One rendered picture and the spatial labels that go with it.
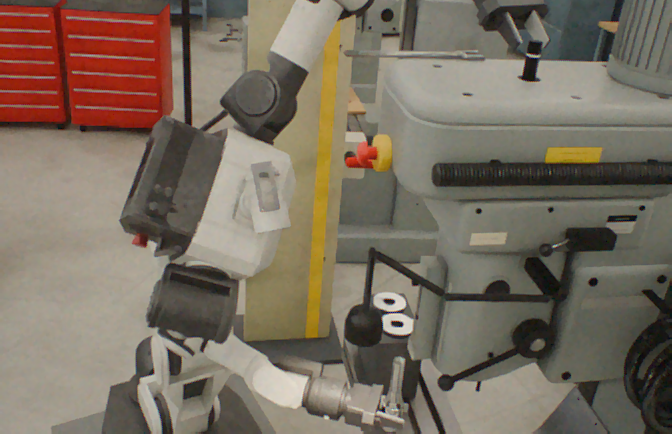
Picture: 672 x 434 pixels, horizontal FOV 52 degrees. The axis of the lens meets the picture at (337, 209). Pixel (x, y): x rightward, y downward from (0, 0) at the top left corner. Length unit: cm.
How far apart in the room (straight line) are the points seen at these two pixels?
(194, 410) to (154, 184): 95
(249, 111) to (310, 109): 160
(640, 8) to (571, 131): 24
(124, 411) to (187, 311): 113
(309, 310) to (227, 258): 212
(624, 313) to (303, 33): 79
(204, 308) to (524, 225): 58
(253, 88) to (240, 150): 12
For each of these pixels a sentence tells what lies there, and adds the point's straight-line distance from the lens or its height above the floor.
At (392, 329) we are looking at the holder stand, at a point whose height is 112.
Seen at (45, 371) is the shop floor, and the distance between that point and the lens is 350.
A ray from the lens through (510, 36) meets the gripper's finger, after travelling 116.
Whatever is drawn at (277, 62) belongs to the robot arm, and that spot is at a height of 182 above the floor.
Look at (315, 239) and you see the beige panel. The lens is 319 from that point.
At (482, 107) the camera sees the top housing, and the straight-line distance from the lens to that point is 102.
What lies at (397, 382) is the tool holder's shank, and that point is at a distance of 148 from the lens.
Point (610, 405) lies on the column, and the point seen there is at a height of 113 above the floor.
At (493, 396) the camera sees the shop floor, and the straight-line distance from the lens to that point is 341.
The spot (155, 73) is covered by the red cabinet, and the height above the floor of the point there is 55.
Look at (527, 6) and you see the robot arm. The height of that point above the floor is 199.
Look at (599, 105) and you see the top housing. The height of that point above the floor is 189.
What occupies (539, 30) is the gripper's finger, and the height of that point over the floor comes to 196.
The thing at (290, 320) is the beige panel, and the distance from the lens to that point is 343.
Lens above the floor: 219
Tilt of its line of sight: 27 degrees down
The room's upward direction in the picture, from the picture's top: 5 degrees clockwise
